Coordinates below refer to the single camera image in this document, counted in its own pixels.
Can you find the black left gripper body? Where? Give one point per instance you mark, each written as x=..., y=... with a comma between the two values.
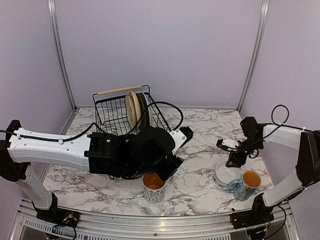
x=166, y=174

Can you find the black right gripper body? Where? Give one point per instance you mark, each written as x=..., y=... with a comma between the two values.
x=253, y=147

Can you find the white bowl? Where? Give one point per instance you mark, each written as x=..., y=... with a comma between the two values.
x=224, y=175

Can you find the cream gold rimmed plate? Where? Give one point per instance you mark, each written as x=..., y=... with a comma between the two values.
x=130, y=111

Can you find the black wire dish rack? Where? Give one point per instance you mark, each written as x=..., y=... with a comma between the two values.
x=125, y=120

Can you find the grey reindeer plate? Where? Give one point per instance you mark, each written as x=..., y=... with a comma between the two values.
x=145, y=121

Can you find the plain cream yellow plate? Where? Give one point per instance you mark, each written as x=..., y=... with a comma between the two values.
x=137, y=107

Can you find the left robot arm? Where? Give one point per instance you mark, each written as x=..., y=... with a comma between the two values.
x=21, y=148

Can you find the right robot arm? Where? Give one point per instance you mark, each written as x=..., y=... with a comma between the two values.
x=292, y=154

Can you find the patterned mug yellow inside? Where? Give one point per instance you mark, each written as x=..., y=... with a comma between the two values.
x=154, y=188

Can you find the blue mug yellow inside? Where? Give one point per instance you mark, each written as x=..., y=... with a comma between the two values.
x=245, y=186

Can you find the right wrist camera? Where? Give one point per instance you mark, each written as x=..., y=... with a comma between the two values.
x=227, y=144

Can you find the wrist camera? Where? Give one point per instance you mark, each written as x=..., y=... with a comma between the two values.
x=181, y=136
x=227, y=144

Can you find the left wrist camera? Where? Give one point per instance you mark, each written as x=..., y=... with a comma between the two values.
x=181, y=136

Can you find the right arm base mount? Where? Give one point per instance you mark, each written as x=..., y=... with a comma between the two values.
x=249, y=218

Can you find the front aluminium rail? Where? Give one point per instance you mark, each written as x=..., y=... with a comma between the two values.
x=103, y=226

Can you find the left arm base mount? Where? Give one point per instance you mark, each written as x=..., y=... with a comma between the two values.
x=62, y=217

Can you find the right aluminium frame post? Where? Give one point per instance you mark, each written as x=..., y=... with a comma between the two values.
x=261, y=27

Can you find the aluminium frame post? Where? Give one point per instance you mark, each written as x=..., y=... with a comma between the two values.
x=59, y=51
x=261, y=27

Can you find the left aluminium frame post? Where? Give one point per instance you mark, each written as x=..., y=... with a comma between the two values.
x=59, y=51

